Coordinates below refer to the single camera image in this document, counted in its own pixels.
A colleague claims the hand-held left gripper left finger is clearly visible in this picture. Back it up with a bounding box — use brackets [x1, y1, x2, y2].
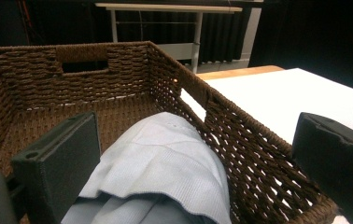
[10, 111, 102, 224]

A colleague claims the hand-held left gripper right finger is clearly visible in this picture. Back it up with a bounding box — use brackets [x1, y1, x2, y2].
[290, 111, 353, 224]

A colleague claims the brown woven basket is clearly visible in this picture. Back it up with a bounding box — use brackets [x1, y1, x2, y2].
[0, 40, 341, 224]

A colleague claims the light blue knit garment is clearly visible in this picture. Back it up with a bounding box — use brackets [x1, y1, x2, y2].
[61, 111, 233, 224]

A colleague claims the white table board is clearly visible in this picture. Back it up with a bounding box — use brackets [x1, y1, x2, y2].
[180, 67, 353, 224]

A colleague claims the wooden table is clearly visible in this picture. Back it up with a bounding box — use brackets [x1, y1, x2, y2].
[196, 64, 285, 81]

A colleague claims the white metal desk frame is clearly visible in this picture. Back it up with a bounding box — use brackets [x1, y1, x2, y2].
[94, 2, 244, 75]

